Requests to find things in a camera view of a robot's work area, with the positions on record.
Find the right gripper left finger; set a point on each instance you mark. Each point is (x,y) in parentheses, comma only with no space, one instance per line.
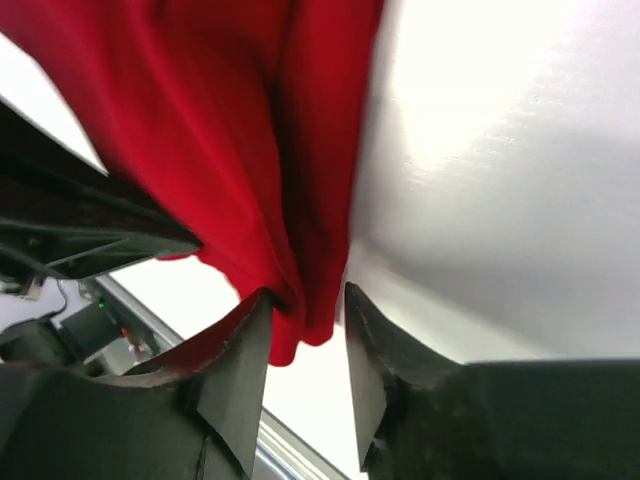
(58,424)

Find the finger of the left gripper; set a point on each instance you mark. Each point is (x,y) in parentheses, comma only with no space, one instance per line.
(63,218)

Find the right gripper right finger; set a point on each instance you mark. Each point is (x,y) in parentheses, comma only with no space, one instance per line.
(420,415)

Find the red pleated skirt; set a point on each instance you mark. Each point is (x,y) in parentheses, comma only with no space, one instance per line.
(241,118)

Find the aluminium rail frame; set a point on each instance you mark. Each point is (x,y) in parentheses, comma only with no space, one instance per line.
(226,365)

